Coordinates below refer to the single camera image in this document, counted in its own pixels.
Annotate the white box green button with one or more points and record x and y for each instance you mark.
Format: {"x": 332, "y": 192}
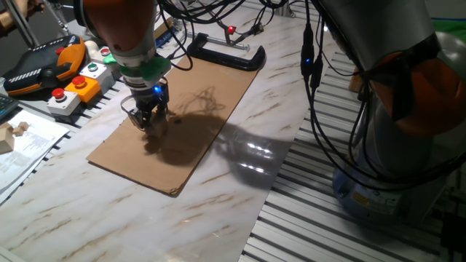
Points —
{"x": 99, "y": 74}

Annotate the grey metal frame bar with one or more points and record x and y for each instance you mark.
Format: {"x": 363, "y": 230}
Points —
{"x": 25, "y": 27}

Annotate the brown cardboard sheet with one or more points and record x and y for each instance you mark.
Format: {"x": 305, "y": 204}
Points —
{"x": 218, "y": 83}

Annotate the small wooden cube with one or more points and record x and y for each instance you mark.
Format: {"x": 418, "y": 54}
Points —
{"x": 5, "y": 126}
{"x": 18, "y": 131}
{"x": 24, "y": 126}

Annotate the white box large red button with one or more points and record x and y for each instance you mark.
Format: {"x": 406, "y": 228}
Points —
{"x": 63, "y": 103}

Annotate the long metal bolt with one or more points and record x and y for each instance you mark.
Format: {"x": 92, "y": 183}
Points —
{"x": 229, "y": 44}

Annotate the large wooden cube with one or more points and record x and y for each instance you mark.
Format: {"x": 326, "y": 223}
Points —
{"x": 5, "y": 142}

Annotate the small device red light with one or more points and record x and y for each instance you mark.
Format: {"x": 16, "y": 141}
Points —
{"x": 231, "y": 30}

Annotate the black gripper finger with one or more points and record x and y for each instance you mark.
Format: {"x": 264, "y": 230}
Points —
{"x": 162, "y": 111}
{"x": 140, "y": 120}

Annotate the cardboard box white label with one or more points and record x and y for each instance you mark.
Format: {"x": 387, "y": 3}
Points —
{"x": 162, "y": 32}

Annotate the orange brown cardboard boxes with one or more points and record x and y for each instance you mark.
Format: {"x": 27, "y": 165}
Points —
{"x": 356, "y": 78}

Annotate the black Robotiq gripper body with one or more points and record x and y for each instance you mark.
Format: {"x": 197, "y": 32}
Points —
{"x": 149, "y": 96}

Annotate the green cloth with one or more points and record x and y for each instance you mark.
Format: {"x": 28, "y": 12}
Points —
{"x": 451, "y": 27}

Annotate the orange box red button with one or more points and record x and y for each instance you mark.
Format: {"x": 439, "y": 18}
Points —
{"x": 84, "y": 91}

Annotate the black orange teach pendant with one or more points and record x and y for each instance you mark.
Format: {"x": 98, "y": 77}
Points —
{"x": 40, "y": 72}

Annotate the white marble pattern mat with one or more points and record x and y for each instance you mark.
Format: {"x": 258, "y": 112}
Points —
{"x": 109, "y": 218}

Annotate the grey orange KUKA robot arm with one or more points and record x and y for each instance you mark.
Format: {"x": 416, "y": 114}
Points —
{"x": 382, "y": 36}

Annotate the black computer keyboard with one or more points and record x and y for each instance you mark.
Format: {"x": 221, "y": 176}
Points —
{"x": 6, "y": 107}

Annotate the white egg shaped object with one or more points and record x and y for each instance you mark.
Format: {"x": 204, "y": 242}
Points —
{"x": 90, "y": 47}

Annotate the person hand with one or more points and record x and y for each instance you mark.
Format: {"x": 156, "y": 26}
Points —
{"x": 31, "y": 5}

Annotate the white box small red button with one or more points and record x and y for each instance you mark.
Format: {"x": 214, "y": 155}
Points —
{"x": 99, "y": 54}

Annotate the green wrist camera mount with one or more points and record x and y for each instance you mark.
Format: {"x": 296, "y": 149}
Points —
{"x": 154, "y": 69}

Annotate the white printed paper sheets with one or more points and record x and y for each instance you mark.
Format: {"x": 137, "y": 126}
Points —
{"x": 25, "y": 153}

